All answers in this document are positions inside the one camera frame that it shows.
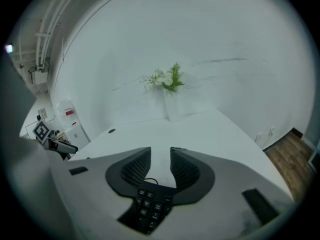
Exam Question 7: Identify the white wall junction box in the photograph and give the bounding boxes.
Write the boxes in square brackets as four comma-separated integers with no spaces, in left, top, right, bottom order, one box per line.
[33,69,49,86]

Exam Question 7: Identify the white ceiling conduit pipes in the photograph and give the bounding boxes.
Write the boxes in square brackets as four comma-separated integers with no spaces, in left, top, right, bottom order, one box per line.
[34,0,65,70]

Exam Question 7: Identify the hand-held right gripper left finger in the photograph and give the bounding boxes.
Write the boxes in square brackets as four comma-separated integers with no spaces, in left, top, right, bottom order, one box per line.
[48,146,152,240]

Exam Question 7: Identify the white water dispenser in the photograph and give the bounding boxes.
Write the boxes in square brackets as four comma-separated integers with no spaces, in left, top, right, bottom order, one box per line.
[61,120,91,147]

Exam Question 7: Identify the white flower bouquet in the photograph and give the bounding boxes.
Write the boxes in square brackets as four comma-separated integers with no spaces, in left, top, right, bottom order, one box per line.
[141,61,186,94]

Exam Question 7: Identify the white vase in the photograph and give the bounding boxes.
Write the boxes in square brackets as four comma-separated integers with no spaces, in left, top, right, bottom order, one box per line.
[163,88,181,122]

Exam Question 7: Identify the clear dispenser water bottle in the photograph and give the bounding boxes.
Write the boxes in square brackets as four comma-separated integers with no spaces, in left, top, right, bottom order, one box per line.
[55,98,77,122]

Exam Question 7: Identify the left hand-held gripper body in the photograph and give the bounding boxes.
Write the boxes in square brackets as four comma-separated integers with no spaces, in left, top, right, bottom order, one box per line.
[31,118,67,161]

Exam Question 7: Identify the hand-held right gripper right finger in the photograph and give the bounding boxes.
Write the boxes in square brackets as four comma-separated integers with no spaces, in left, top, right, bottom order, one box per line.
[154,146,296,240]

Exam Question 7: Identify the white table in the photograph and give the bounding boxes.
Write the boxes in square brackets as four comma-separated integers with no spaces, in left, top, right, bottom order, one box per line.
[67,108,296,203]

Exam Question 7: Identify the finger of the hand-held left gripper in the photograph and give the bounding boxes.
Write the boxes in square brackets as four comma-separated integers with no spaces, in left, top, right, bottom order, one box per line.
[57,141,79,155]

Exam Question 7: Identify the frosted glass door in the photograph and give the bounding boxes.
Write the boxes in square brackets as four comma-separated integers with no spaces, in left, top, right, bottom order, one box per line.
[301,123,320,171]

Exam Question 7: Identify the black keyboard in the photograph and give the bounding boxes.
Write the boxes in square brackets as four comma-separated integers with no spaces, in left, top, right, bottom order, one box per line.
[117,178,176,235]

